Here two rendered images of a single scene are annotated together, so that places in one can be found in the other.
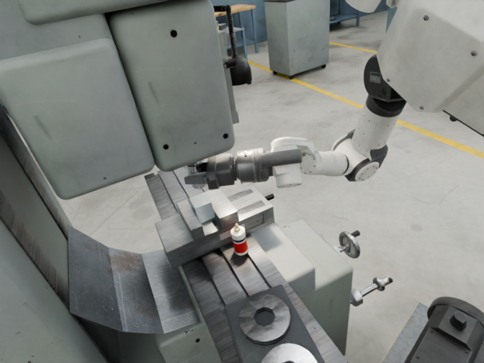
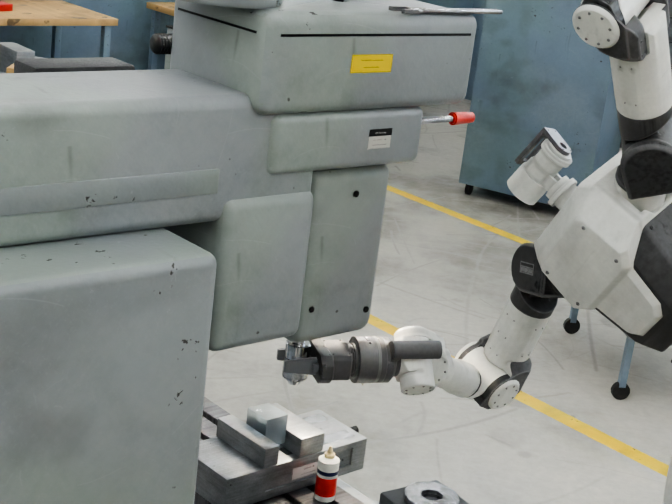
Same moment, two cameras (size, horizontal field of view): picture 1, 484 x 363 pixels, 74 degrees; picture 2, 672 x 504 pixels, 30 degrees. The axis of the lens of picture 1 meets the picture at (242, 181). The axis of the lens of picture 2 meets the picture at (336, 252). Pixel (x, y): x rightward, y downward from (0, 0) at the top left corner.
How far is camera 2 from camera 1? 1.62 m
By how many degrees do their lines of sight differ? 26
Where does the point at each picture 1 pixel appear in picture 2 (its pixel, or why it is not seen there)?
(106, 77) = (301, 227)
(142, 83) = (316, 236)
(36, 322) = (191, 478)
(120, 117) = (295, 268)
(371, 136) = (514, 342)
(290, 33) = not seen: hidden behind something
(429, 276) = not seen: outside the picture
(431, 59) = (587, 259)
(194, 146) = (334, 315)
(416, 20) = (576, 227)
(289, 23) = not seen: hidden behind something
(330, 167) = (461, 378)
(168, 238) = (219, 464)
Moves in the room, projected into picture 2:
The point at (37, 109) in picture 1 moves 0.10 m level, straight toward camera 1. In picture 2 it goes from (243, 247) to (290, 266)
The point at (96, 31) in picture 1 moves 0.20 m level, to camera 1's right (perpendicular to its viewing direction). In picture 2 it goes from (306, 185) to (418, 187)
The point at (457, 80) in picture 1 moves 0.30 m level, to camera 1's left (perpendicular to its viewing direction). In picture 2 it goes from (606, 280) to (449, 282)
